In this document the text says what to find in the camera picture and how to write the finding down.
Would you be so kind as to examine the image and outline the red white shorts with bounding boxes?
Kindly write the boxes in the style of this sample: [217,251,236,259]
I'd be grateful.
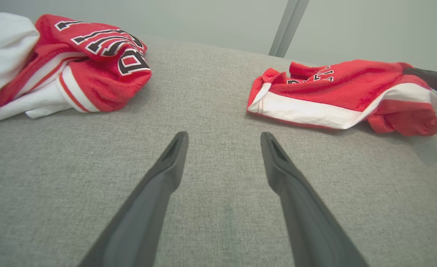
[247,59,437,137]

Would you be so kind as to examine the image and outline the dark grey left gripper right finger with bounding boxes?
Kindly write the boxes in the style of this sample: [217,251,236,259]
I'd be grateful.
[260,132,369,267]

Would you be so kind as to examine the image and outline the red white jersey t-shirt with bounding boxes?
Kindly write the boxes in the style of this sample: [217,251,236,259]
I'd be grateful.
[0,12,152,125]

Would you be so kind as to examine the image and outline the grey fabric sofa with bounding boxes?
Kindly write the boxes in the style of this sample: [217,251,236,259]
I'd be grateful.
[0,35,437,267]

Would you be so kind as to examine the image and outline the grey partition post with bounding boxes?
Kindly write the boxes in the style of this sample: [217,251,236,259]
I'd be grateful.
[269,0,310,58]

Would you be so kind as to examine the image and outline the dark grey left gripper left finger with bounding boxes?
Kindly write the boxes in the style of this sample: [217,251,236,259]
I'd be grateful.
[78,131,189,267]

